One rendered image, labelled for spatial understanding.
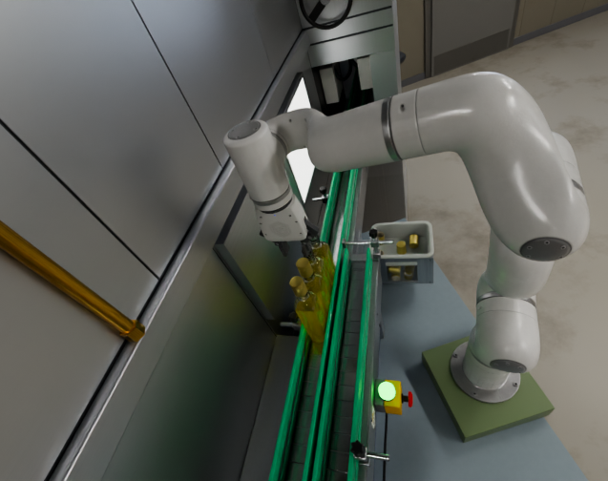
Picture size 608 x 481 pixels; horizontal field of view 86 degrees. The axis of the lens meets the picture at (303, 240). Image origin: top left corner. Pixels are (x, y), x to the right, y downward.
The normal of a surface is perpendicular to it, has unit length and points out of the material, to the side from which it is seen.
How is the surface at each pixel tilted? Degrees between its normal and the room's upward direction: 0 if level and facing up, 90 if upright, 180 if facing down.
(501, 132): 75
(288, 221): 89
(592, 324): 0
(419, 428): 0
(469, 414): 2
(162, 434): 90
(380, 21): 90
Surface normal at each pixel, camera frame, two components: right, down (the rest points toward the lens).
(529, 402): -0.26, -0.63
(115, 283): 0.94, -0.04
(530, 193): -0.61, 0.12
